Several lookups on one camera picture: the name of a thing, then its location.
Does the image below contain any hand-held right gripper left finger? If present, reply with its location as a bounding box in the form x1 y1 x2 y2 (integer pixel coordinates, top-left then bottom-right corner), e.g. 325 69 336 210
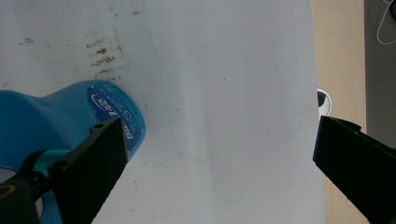
47 117 129 224

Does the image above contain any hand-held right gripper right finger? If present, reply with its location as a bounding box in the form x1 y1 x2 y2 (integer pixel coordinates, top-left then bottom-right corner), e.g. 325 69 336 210
312 115 396 224

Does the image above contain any blue plastic bottle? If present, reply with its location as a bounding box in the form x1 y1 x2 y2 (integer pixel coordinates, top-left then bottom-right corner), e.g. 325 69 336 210
0 79 147 224

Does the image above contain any white foam board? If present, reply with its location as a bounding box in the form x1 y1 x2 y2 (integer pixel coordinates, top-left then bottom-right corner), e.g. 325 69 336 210
0 0 327 224

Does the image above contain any round cable grommet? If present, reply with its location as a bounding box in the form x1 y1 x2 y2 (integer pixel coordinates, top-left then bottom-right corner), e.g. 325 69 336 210
317 88 333 118

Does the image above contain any white cable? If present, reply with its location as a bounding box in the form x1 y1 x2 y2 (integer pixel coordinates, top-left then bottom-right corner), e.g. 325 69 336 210
375 0 396 46

